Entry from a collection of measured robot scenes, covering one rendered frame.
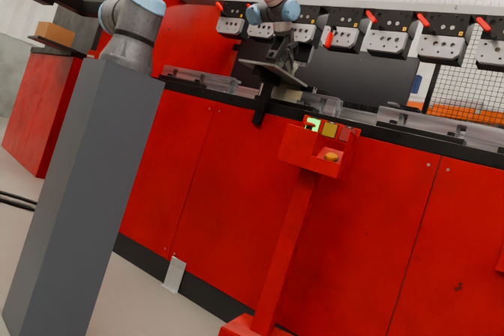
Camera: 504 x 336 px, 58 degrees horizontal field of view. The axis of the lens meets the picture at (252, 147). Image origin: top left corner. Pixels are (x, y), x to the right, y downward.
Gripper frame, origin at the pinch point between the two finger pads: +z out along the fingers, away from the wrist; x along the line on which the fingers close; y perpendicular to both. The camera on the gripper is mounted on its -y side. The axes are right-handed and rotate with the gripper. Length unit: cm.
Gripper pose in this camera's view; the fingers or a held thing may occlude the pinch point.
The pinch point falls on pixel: (284, 77)
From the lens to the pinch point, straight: 194.3
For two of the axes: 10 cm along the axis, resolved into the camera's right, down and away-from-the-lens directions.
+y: 6.2, -4.8, 6.2
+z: 1.4, 8.5, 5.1
